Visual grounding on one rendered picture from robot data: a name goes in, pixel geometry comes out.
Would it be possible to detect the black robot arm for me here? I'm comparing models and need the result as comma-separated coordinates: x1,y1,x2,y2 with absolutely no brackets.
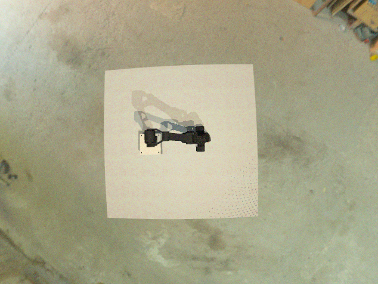
144,128,211,147

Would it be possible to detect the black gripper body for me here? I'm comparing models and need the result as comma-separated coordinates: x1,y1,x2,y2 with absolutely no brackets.
196,126,205,152

